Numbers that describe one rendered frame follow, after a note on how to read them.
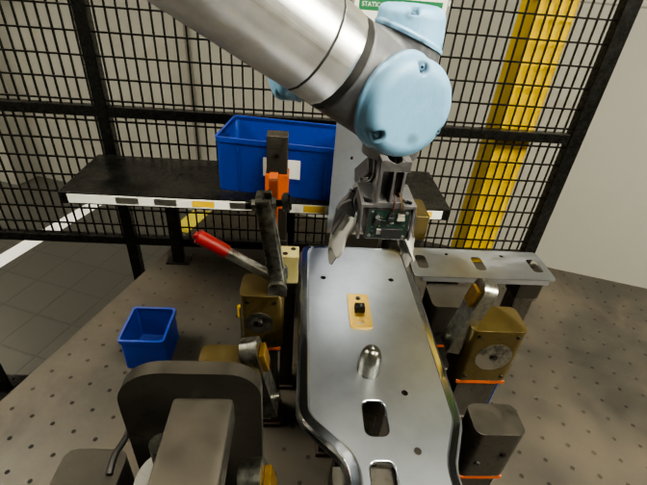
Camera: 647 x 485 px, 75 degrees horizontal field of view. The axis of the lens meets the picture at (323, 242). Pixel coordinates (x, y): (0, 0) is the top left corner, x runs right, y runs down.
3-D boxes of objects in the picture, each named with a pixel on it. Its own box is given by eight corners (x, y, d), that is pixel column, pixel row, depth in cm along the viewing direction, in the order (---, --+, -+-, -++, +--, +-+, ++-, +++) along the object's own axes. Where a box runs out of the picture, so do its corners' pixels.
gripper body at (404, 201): (353, 242, 55) (365, 157, 49) (349, 210, 62) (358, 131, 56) (410, 244, 56) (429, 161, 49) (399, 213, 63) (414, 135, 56)
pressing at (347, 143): (377, 231, 94) (404, 72, 75) (326, 229, 93) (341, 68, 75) (377, 230, 95) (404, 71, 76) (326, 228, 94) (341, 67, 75)
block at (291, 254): (293, 390, 93) (298, 256, 73) (276, 389, 93) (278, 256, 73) (293, 376, 96) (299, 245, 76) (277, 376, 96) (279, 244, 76)
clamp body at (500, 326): (484, 458, 83) (549, 335, 64) (426, 458, 83) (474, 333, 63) (473, 428, 89) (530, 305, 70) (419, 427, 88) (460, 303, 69)
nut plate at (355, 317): (373, 329, 69) (374, 323, 68) (349, 328, 68) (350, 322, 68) (367, 295, 76) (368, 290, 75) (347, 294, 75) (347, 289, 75)
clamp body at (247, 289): (280, 430, 85) (283, 298, 66) (231, 429, 85) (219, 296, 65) (281, 401, 91) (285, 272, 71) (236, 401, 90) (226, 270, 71)
